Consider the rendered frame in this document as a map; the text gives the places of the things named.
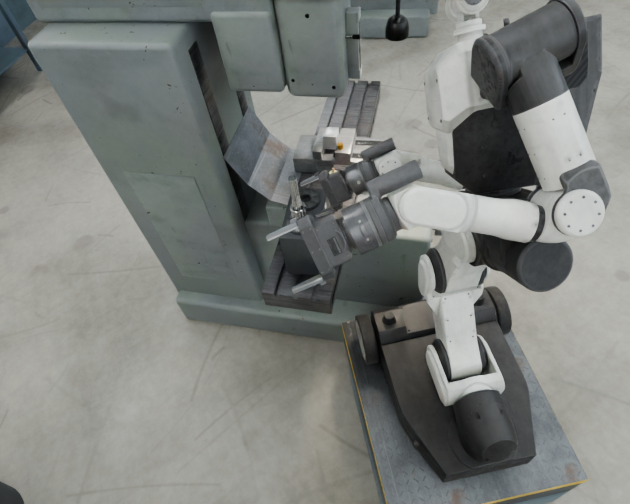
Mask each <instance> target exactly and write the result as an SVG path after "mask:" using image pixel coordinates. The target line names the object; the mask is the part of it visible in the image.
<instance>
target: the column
mask: <svg viewBox="0 0 630 504"><path fill-rule="evenodd" d="M28 47H29V49H30V51H31V53H32V54H33V56H34V58H35V59H36V61H37V62H38V64H39V66H40V67H41V69H42V71H43V72H44V74H45V75H46V77H47V79H48V80H49V82H50V84H51V85H52V87H53V88H54V90H55V92H56V93H57V95H58V97H59V98H60V100H61V102H62V103H63V105H64V106H65V108H66V110H67V111H68V113H69V115H70V116H71V118H72V119H73V121H74V123H75V124H76V126H77V128H78V129H79V131H80V133H81V134H82V136H83V137H84V139H85V141H86V142H87V144H88V146H89V147H90V149H91V150H92V152H93V154H94V155H95V157H96V159H97V160H98V162H99V163H100V165H101V167H102V168H103V170H104V172H105V173H106V175H107V177H108V178H109V180H110V181H111V183H112V185H113V186H114V188H115V190H116V191H117V193H118V194H119V196H120V198H121V199H122V201H123V203H124V204H125V206H126V208H127V209H128V211H129V212H130V214H131V216H132V217H133V219H134V221H135V222H136V224H137V225H138V227H139V229H140V230H141V232H142V234H143V235H144V237H145V238H146V240H147V242H148V243H149V245H150V247H151V248H152V250H153V252H154V253H155V255H156V256H157V258H158V260H159V261H160V263H161V265H162V266H163V268H164V269H165V271H166V273H167V274H168V276H169V278H170V279H171V281H172V283H173V284H174V286H175V287H176V289H177V291H178V292H179V291H180V290H184V291H192V292H199V293H206V294H214V295H221V296H228V297H235V298H243V299H250V300H257V301H261V300H263V296H262V293H261V291H262V288H263V285H264V279H263V276H262V273H261V270H260V267H259V264H258V261H257V258H256V255H255V252H254V249H253V246H252V244H251V241H250V238H249V235H248V232H247V229H246V226H245V221H246V218H247V216H248V213H249V211H250V210H249V209H250V207H251V204H252V202H253V200H254V197H255V195H256V192H257V191H256V190H254V189H253V188H251V187H250V186H249V185H247V184H246V183H245V182H244V180H243V179H242V178H241V177H240V176H239V175H238V174H237V173H236V172H235V171H234V169H233V168H232V167H231V166H230V165H229V164H228V163H227V162H226V161H225V159H224V158H223V156H224V154H225V153H226V151H227V149H228V147H229V144H230V142H231V140H232V138H233V136H234V134H235V132H236V130H237V128H238V126H239V124H240V122H241V120H242V118H243V117H244V115H245V113H246V111H247V109H248V106H249V107H250V108H251V109H252V110H253V112H254V113H255V109H254V105H253V101H252V96H251V92H250V91H235V90H232V89H231V88H230V86H229V82H228V78H227V75H226V71H225V67H224V64H223V60H222V57H221V53H220V49H219V46H218V42H217V38H216V35H215V31H214V28H213V24H212V22H50V23H49V24H48V25H47V26H46V27H45V28H44V29H43V30H41V31H40V32H39V33H38V34H37V35H36V36H35V37H34V38H32V39H31V40H30V41H29V42H28ZM255 114H256V113H255Z"/></svg>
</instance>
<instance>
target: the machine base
mask: <svg viewBox="0 0 630 504"><path fill-rule="evenodd" d="M176 302H177V304H178V306H179V307H180V309H181V310H182V312H183V313H184V315H185V317H186V318H188V319H195V320H201V321H208V322H215V323H221V324H228V325H235V326H241V327H248V328H255V329H261V330H268V331H274V332H281V333H288V334H294V335H301V336H308V337H314V338H321V339H327V340H334V341H341V342H344V338H343V330H342V324H341V323H343V322H347V321H352V320H355V316H356V315H359V314H364V313H367V314H368V316H369V317H371V311H374V310H378V309H383V308H388V307H392V306H385V305H378V304H370V303H362V302H355V301H347V300H339V299H335V300H334V305H333V309H332V314H328V313H321V312H314V311H307V310H300V309H292V308H285V307H278V306H271V305H266V304H265V301H264V299H263V300H261V301H257V300H250V299H243V298H235V297H228V296H221V295H214V294H206V293H199V292H192V291H184V290H180V291H179V293H178V295H177V297H176Z"/></svg>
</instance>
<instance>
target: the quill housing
mask: <svg viewBox="0 0 630 504"><path fill-rule="evenodd" d="M347 7H351V4H350V0H274V8H275V14H276V20H277V26H278V32H279V38H280V44H281V50H282V56H283V62H284V68H285V74H286V80H287V86H288V90H289V92H290V94H292V95H293V96H306V97H333V98H337V97H341V96H342V95H343V94H344V92H345V90H346V86H347V83H348V80H349V78H348V61H347V41H346V38H345V35H346V22H345V13H346V10H347Z"/></svg>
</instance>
